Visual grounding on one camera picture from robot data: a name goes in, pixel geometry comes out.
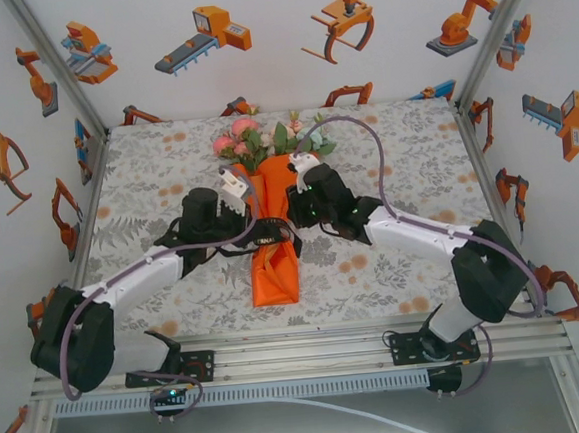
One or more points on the aluminium frame rail with grooves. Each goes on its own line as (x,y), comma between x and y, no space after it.
(300,356)

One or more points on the slanted aluminium frame post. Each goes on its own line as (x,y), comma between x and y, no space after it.
(57,64)
(500,29)

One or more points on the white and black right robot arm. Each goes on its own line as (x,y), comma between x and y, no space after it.
(411,232)

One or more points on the black controller board green LED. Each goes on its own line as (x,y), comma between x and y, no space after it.
(170,394)

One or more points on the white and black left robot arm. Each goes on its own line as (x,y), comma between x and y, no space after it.
(134,284)

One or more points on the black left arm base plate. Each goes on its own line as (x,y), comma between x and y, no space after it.
(206,363)

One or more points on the aluminium table side rail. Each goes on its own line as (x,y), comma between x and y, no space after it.
(466,122)
(83,243)

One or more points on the orange wrapping paper sheet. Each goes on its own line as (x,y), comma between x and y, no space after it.
(274,283)

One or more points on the artificial flower bouquet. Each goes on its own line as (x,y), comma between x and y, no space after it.
(242,126)

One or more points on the black printed ribbon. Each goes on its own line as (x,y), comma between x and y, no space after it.
(266,239)

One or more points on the floral patterned table mat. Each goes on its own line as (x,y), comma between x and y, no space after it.
(201,303)

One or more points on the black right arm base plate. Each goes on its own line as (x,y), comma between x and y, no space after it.
(402,348)

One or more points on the thin white tube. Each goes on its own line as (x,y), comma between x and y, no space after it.
(365,415)

